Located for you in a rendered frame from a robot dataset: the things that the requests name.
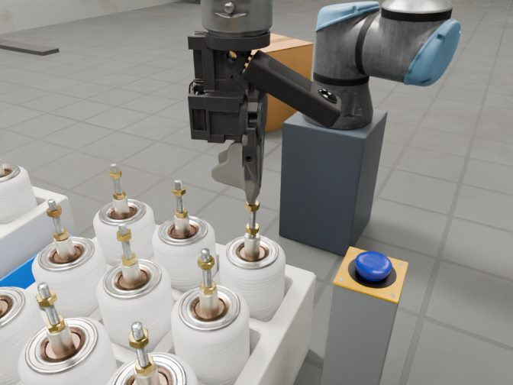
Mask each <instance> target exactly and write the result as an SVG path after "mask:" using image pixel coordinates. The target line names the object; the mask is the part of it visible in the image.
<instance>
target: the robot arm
mask: <svg viewBox="0 0 513 385"><path fill-rule="evenodd" d="M379 10H380V7H379V3H378V2H353V3H345V4H338V5H329V6H325V7H323V8H322V9H321V10H320V11H319V13H318V21H317V28H315V32H316V39H315V61H314V72H313V81H311V80H310V79H308V78H306V77H304V76H303V75H301V74H300V73H297V72H296V71H294V70H293V69H291V68H289V67H288V66H286V65H285V64H283V63H281V62H279V61H278V60H276V59H274V58H273V57H271V56H270V55H268V54H266V53H264V52H263V51H261V50H259V49H262V48H265V47H268V46H269V45H270V30H269V29H270V28H271V27H272V26H273V0H201V11H202V27H203V28H204V29H206V31H201V30H196V31H194V33H193V35H189V36H188V47H189V50H193V60H194V71H195V79H194V80H193V81H192V82H190V84H189V95H188V104H189V122H190V131H191V139H192V140H205V141H208V143H219V144H224V142H225V141H226V140H234V143H232V144H231V145H230V146H229V148H228V149H227V150H223V151H222V152H220V153H219V155H218V162H219V164H218V165H215V166H213V167H212V168H211V176H212V178H213V179H214V180H215V181H217V182H219V183H223V184H226V185H229V186H233V187H236V188H239V189H242V190H243V191H244V192H245V193H246V198H247V204H253V202H254V201H255V199H256V198H257V196H258V195H259V194H260V187H261V183H262V174H263V155H264V141H265V127H266V120H267V110H268V94H270V95H272V96H273V97H275V98H277V99H278V100H280V101H281V102H284V103H285V104H287V105H289V106H290V107H292V108H294V109H295V110H297V111H299V112H301V113H302V117H303V118H304V119H305V120H306V121H307V122H308V123H310V124H313V125H316V126H318V127H322V128H329V129H337V130H349V129H356V128H362V127H365V126H367V125H368V124H370V123H371V121H372V119H373V104H372V99H371V95H370V90H369V77H370V76H373V77H376V78H380V79H387V80H391V81H395V82H398V83H404V84H405V85H407V86H408V85H413V86H430V85H432V84H434V83H435V82H436V81H438V80H439V78H440V77H441V76H442V75H443V74H444V72H445V70H446V69H447V67H448V66H449V64H450V61H451V60H452V58H453V55H454V54H455V51H456V49H457V45H458V43H459V39H460V33H461V31H460V29H461V26H460V23H459V21H456V19H454V18H451V14H452V10H453V5H452V3H451V2H450V0H386V1H384V2H383V3H382V10H381V11H379ZM252 50H258V51H257V52H256V53H255V54H254V55H252V54H251V53H252ZM230 51H232V52H234V53H235V54H236V57H233V56H232V55H231V53H230ZM249 57H251V58H252V59H251V60H248V58H249ZM245 63H249V64H248V66H247V68H246V66H245ZM193 83H195V85H193ZM191 85H192V91H191ZM196 92H198V93H196ZM195 93H196V94H195Z"/></svg>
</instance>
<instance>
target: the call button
mask: <svg viewBox="0 0 513 385"><path fill-rule="evenodd" d="M355 268H356V270H357V271H358V273H359V275H360V276H361V277H363V278H365V279H367V280H371V281H380V280H383V279H385V278H386V277H387V276H388V275H389V274H390V273H391V271H392V262H391V261H390V259H388V258H387V256H385V255H383V254H380V253H378V252H375V251H365V252H362V253H360V254H358V255H357V257H356V260H355Z"/></svg>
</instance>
